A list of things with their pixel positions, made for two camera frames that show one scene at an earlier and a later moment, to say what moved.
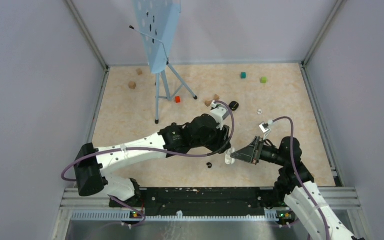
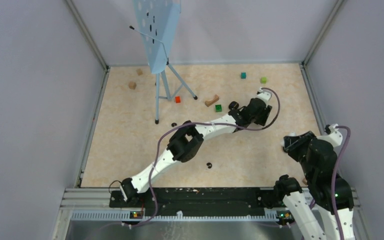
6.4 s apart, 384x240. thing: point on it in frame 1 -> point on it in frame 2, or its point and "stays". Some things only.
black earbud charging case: [233, 105] stays
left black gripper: [222, 143] -> [263, 114]
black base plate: [196, 201] stays
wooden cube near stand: [132, 85] stays
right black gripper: [252, 153] -> [292, 143]
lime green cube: [263, 80] stays
